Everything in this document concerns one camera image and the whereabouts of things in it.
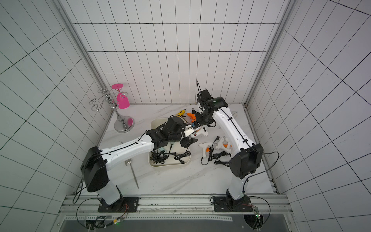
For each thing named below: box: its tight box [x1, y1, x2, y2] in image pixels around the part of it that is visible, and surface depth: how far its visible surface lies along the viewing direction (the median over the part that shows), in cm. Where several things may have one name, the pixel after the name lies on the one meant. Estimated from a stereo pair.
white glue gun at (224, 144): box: [214, 136, 233, 154], surface depth 96 cm
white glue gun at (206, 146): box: [198, 141, 219, 158], surface depth 95 cm
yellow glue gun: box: [175, 108, 187, 118], surface depth 115 cm
